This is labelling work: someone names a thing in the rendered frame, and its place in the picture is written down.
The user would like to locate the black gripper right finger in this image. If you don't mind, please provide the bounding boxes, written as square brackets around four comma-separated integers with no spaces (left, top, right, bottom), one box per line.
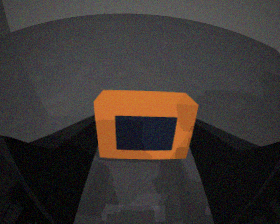
[189,118,280,224]

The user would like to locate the orange block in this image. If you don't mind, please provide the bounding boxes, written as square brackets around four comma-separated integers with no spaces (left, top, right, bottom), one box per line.
[94,89,199,159]

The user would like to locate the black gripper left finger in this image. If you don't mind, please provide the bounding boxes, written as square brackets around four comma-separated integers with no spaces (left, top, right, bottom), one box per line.
[0,116,97,224]

